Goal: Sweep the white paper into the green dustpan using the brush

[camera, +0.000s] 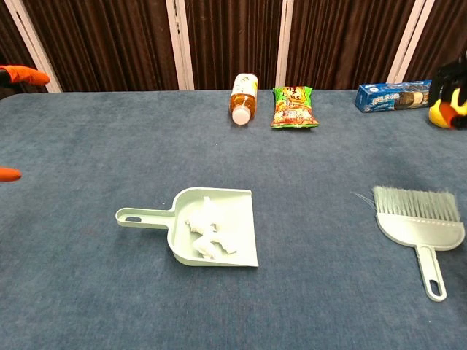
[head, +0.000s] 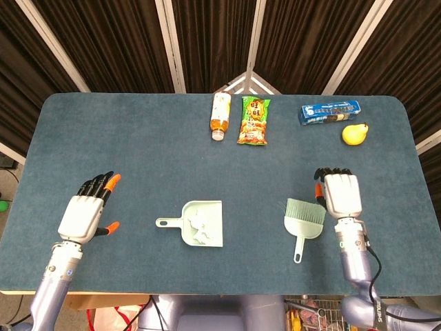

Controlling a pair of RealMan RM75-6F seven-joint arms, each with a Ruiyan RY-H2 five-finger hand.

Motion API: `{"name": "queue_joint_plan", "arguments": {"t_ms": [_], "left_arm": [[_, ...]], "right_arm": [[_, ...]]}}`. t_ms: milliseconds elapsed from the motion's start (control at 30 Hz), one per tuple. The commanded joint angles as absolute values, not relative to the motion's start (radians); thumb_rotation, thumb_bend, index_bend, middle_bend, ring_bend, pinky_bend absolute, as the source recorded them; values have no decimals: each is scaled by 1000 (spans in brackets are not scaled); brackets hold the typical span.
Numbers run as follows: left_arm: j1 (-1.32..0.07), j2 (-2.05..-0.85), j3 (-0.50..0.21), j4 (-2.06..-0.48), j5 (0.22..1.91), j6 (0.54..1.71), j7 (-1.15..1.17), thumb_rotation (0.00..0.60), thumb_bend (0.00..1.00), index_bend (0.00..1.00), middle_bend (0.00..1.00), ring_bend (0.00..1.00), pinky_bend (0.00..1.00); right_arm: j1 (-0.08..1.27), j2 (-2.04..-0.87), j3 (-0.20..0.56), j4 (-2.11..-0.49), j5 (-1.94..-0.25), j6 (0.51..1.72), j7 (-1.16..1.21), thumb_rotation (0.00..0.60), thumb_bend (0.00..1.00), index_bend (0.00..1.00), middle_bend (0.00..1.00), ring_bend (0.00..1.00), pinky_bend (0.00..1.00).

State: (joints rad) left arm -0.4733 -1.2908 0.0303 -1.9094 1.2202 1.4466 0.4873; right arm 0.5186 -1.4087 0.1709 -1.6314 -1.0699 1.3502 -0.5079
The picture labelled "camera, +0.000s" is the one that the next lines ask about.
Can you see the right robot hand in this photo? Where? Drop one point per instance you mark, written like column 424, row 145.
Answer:
column 461, row 76

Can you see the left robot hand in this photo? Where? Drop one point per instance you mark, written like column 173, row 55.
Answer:
column 29, row 75

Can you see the mint green hand brush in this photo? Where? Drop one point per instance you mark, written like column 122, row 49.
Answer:
column 419, row 229

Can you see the mint green dustpan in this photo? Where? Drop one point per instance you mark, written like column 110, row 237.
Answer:
column 233, row 218

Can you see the green snack bag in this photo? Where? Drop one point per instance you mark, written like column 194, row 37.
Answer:
column 292, row 109

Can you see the dark brown curtain panel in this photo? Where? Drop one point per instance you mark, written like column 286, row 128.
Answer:
column 346, row 43
column 445, row 29
column 233, row 36
column 109, row 43
column 11, row 43

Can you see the yellow pear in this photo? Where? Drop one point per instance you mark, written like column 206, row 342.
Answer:
column 443, row 109

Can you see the blue Oreo cookie box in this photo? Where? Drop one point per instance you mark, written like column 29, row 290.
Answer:
column 379, row 96

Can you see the amber tea bottle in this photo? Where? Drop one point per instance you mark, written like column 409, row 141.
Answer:
column 242, row 98

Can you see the white screen frame post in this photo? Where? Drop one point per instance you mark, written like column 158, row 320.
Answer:
column 33, row 43
column 180, row 43
column 408, row 40
column 284, row 43

